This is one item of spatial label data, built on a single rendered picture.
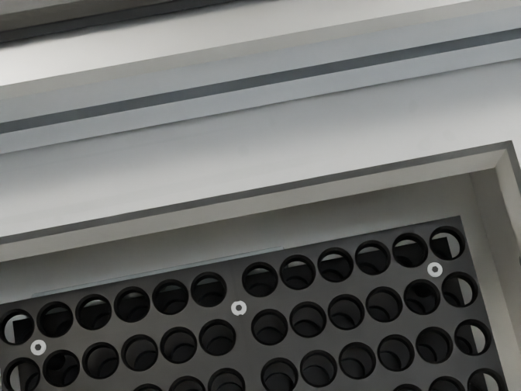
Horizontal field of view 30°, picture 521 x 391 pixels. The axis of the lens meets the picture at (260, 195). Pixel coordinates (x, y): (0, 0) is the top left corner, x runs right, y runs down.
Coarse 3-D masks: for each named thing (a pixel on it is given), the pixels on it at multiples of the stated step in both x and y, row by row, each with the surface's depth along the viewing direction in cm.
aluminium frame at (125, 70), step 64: (128, 0) 29; (192, 0) 29; (256, 0) 29; (320, 0) 29; (384, 0) 29; (448, 0) 29; (512, 0) 29; (0, 64) 29; (64, 64) 29; (128, 64) 29; (192, 64) 29; (256, 64) 30; (320, 64) 32; (384, 64) 32; (448, 64) 33; (0, 128) 31; (64, 128) 31; (128, 128) 32
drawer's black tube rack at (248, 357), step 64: (384, 256) 39; (448, 256) 39; (64, 320) 38; (192, 320) 35; (256, 320) 36; (320, 320) 38; (384, 320) 35; (448, 320) 35; (64, 384) 35; (128, 384) 35; (192, 384) 37; (256, 384) 35; (320, 384) 38; (384, 384) 34; (448, 384) 37
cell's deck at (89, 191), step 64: (512, 64) 33; (192, 128) 33; (256, 128) 33; (320, 128) 33; (384, 128) 33; (448, 128) 33; (512, 128) 33; (0, 192) 32; (64, 192) 32; (128, 192) 32; (192, 192) 32; (256, 192) 33; (320, 192) 34; (512, 192) 34; (0, 256) 34
